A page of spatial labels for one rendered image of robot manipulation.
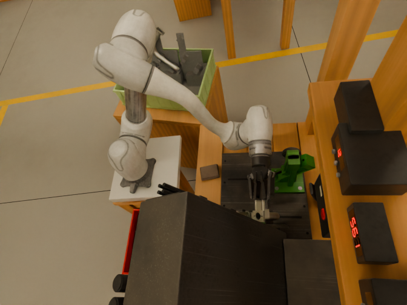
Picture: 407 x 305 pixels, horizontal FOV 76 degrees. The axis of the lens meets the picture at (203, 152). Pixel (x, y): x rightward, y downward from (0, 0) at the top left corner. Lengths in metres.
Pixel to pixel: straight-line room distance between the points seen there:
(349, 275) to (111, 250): 2.10
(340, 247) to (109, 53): 0.81
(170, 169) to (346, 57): 0.99
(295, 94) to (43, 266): 2.83
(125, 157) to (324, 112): 0.90
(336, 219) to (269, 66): 2.56
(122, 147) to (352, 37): 1.05
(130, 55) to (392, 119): 0.73
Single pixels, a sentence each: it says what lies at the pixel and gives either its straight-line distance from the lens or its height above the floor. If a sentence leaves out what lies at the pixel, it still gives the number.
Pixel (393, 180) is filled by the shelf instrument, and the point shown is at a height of 1.61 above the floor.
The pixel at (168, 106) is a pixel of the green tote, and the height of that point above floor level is 0.82.
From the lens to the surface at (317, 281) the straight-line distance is 0.97.
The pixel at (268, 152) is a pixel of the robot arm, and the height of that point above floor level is 1.28.
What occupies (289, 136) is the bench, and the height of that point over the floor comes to 0.88.
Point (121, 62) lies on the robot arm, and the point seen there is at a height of 1.66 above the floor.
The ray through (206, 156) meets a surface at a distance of 1.47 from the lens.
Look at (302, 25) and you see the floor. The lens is 3.61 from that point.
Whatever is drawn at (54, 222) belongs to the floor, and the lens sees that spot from 2.91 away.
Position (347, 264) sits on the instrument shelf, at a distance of 0.68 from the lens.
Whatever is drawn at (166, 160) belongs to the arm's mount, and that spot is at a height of 0.89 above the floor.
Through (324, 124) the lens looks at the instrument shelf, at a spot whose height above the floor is 1.54.
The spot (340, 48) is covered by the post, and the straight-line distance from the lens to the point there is 1.11.
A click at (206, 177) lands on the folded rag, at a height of 0.93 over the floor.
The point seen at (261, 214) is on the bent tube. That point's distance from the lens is 1.00.
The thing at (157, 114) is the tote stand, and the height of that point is 0.79.
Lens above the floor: 2.19
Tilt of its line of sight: 60 degrees down
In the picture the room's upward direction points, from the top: 21 degrees counter-clockwise
